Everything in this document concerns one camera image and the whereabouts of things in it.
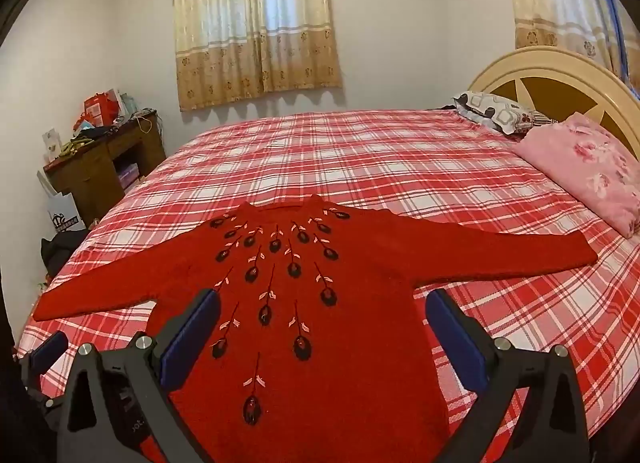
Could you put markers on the red embroidered sweater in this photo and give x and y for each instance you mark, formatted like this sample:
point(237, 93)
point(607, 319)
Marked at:
point(350, 343)

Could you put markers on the white and teal gift bag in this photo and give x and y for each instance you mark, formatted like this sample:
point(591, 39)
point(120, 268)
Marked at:
point(125, 103)

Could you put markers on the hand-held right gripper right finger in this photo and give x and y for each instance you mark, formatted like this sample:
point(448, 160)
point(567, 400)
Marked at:
point(457, 343)

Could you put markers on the red plaid bed sheet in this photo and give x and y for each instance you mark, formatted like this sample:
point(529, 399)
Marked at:
point(350, 158)

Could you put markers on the brown wooden desk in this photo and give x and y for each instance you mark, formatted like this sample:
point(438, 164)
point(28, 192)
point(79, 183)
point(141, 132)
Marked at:
point(95, 178)

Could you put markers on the cream wooden headboard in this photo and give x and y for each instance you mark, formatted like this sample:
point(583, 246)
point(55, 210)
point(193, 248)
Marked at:
point(550, 63)

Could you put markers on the purple box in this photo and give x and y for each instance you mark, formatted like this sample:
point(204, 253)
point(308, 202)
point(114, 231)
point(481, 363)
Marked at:
point(126, 175)

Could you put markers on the white paper shopping bag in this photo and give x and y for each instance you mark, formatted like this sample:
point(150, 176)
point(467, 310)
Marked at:
point(62, 213)

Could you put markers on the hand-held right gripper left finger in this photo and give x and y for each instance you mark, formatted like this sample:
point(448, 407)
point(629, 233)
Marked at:
point(189, 343)

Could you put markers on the small white card box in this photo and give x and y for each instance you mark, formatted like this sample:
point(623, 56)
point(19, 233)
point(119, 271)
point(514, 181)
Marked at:
point(51, 143)

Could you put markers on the pink floral pillow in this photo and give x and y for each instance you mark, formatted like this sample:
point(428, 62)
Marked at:
point(585, 168)

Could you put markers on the red bag on desk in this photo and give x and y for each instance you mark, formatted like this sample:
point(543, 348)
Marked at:
point(97, 108)

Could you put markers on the dark clothes pile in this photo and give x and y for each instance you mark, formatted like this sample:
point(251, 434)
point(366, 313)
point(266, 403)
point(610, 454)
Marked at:
point(95, 133)

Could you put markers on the beige floral window curtain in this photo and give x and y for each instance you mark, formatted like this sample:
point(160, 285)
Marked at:
point(250, 43)
point(550, 3)

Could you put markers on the black bag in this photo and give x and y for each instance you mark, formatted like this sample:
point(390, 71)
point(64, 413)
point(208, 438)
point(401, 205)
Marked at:
point(60, 253)

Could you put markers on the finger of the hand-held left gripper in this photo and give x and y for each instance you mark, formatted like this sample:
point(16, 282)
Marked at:
point(50, 349)

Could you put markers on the black and white patterned pillow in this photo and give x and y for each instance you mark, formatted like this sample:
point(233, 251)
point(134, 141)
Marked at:
point(490, 110)

